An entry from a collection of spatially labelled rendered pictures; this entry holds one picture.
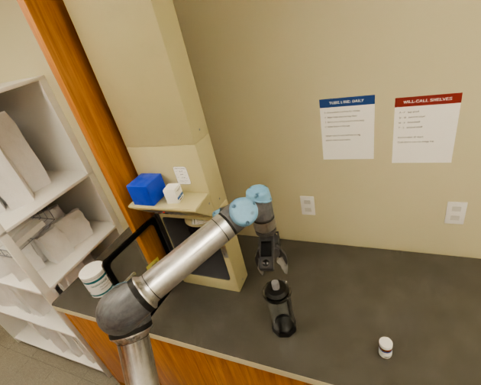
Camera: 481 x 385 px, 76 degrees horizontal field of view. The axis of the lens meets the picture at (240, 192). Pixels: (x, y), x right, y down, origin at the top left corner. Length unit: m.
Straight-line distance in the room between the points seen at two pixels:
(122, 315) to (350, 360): 0.84
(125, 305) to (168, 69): 0.69
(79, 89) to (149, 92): 0.26
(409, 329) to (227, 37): 1.34
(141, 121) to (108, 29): 0.30
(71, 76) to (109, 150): 0.28
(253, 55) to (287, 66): 0.15
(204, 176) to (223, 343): 0.69
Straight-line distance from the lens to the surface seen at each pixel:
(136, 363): 0.96
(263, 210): 0.96
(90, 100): 1.29
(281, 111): 1.41
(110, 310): 0.82
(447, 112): 1.38
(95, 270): 1.81
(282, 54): 1.35
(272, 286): 1.20
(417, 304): 1.50
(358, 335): 1.38
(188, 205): 1.15
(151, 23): 1.05
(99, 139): 1.29
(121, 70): 1.17
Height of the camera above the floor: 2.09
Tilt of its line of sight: 31 degrees down
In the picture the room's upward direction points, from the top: 14 degrees counter-clockwise
